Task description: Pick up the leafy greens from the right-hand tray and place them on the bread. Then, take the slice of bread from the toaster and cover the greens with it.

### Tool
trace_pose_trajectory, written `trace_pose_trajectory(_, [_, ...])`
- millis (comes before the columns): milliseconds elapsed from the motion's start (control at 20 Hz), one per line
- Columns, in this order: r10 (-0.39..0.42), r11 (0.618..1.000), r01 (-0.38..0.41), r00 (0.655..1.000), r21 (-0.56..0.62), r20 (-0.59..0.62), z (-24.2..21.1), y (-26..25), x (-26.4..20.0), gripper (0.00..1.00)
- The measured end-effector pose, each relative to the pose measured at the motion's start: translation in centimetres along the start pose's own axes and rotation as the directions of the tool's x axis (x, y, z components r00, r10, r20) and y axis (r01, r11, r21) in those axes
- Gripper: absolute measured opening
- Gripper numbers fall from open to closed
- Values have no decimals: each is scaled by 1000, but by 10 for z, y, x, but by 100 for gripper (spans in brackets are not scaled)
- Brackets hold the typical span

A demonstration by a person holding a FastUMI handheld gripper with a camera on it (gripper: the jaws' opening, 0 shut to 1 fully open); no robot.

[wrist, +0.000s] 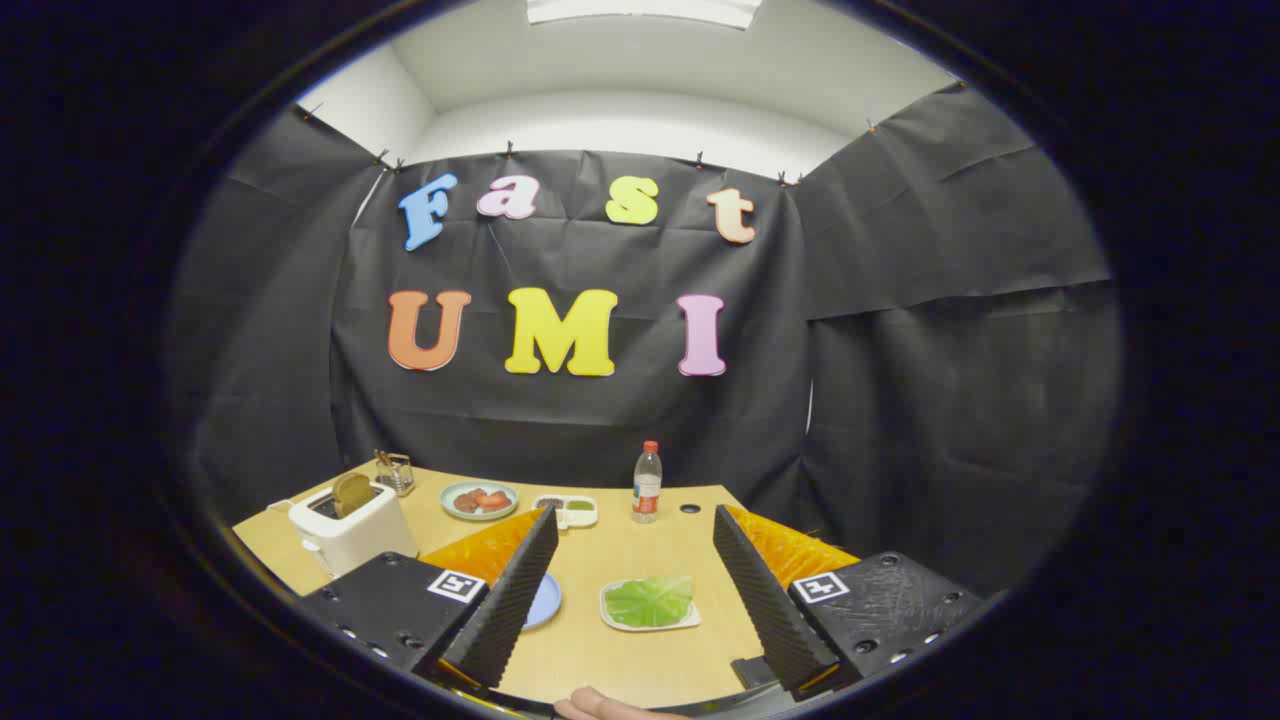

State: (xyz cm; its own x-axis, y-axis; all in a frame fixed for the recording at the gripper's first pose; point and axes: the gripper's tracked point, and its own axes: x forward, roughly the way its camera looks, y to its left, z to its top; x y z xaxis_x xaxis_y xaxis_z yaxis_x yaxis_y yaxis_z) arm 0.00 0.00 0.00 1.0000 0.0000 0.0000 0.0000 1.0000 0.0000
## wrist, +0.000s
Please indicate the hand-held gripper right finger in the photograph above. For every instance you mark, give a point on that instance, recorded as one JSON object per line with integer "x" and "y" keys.
{"x": 765, "y": 600}

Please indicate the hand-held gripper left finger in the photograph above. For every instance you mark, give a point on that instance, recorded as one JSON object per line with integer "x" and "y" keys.
{"x": 515, "y": 600}

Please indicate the green lettuce leaf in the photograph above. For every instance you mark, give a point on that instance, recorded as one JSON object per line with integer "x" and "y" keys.
{"x": 650, "y": 602}

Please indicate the brown toasted bread slice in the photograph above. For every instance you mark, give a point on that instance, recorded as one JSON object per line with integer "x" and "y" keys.
{"x": 352, "y": 495}

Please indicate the light blue round plate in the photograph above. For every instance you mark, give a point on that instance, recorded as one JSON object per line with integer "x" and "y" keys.
{"x": 543, "y": 600}

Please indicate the white square plate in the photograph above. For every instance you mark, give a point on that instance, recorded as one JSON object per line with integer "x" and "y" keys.
{"x": 696, "y": 620}

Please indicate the red tomato slice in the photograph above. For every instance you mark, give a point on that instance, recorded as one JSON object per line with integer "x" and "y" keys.
{"x": 493, "y": 499}

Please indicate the white divided seasoning tray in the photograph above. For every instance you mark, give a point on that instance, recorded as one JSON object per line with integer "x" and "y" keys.
{"x": 582, "y": 518}

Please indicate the brown meat pieces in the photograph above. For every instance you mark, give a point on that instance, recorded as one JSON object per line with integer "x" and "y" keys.
{"x": 465, "y": 501}

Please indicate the pale green round plate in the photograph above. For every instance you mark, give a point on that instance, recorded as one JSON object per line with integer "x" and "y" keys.
{"x": 448, "y": 508}

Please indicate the clear bottle with red cap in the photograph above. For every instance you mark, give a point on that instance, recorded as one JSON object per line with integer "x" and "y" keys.
{"x": 647, "y": 490}

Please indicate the white toaster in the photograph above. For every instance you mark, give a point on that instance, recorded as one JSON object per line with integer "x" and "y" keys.
{"x": 365, "y": 535}

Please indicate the black backdrop cloth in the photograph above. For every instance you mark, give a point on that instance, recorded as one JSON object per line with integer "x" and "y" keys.
{"x": 600, "y": 420}

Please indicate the ceiling light panel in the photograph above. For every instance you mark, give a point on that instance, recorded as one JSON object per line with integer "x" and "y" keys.
{"x": 640, "y": 10}

